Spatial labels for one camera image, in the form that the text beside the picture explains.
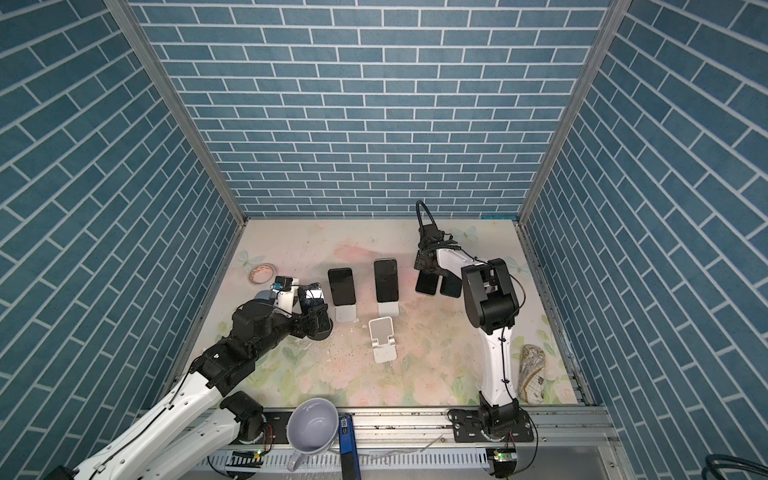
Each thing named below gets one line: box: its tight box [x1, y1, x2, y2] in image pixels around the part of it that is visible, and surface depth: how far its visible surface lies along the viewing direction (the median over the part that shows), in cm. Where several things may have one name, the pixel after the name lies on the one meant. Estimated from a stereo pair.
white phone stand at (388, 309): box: [378, 302, 399, 318], surface depth 96 cm
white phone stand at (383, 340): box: [368, 316, 397, 363], surface depth 86 cm
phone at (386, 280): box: [374, 257, 399, 303], surface depth 91 cm
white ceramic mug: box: [286, 397, 339, 472], surface depth 73 cm
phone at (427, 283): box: [415, 270, 439, 296], surface depth 104 cm
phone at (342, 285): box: [328, 268, 356, 306], surface depth 90 cm
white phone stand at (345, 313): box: [334, 304, 357, 323], surface depth 96 cm
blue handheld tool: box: [338, 414, 361, 480], surface depth 71 cm
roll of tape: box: [248, 262, 275, 285], surface depth 106 cm
